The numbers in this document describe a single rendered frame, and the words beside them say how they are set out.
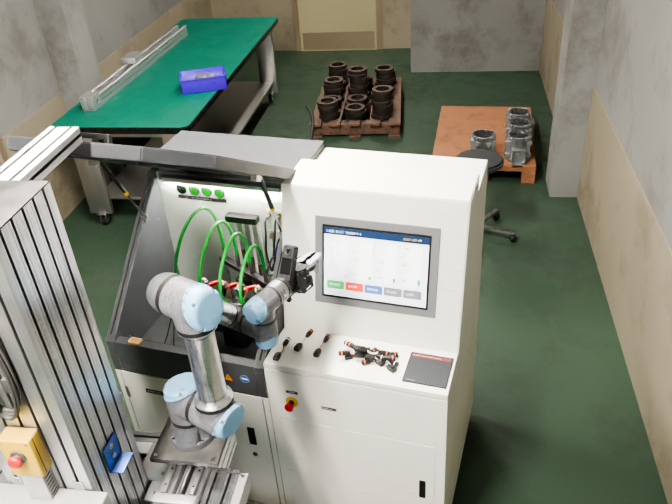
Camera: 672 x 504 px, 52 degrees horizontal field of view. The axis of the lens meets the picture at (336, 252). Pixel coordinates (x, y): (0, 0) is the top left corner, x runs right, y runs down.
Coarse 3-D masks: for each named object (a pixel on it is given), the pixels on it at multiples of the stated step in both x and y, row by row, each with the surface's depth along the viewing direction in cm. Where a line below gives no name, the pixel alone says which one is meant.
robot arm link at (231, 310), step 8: (168, 272) 187; (152, 280) 185; (160, 280) 183; (152, 288) 183; (152, 296) 182; (152, 304) 183; (224, 304) 212; (232, 304) 218; (224, 312) 211; (232, 312) 215; (240, 312) 219; (224, 320) 213; (232, 320) 216; (240, 320) 217; (232, 328) 221; (240, 328) 218
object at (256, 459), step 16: (128, 384) 290; (144, 384) 287; (160, 384) 283; (144, 400) 293; (160, 400) 289; (240, 400) 273; (256, 400) 270; (144, 416) 299; (160, 416) 296; (256, 416) 275; (160, 432) 302; (240, 432) 284; (256, 432) 281; (240, 448) 291; (256, 448) 287; (240, 464) 297; (256, 464) 293; (272, 464) 290; (256, 480) 300; (272, 480) 296; (256, 496) 307; (272, 496) 303
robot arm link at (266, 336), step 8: (248, 328) 216; (256, 328) 212; (264, 328) 212; (272, 328) 213; (256, 336) 215; (264, 336) 213; (272, 336) 214; (256, 344) 218; (264, 344) 215; (272, 344) 216
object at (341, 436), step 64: (320, 192) 250; (384, 192) 243; (448, 192) 240; (448, 256) 242; (320, 320) 268; (384, 320) 259; (448, 320) 251; (320, 384) 253; (320, 448) 274; (384, 448) 262; (448, 448) 259
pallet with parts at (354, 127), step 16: (336, 64) 740; (384, 64) 712; (336, 80) 702; (352, 80) 683; (368, 80) 688; (384, 80) 703; (400, 80) 740; (320, 96) 715; (336, 96) 683; (352, 96) 682; (368, 96) 696; (384, 96) 640; (400, 96) 701; (320, 112) 658; (336, 112) 657; (352, 112) 650; (368, 112) 704; (384, 112) 649; (400, 112) 665; (320, 128) 661; (336, 128) 659; (352, 128) 658; (368, 128) 656; (384, 128) 654
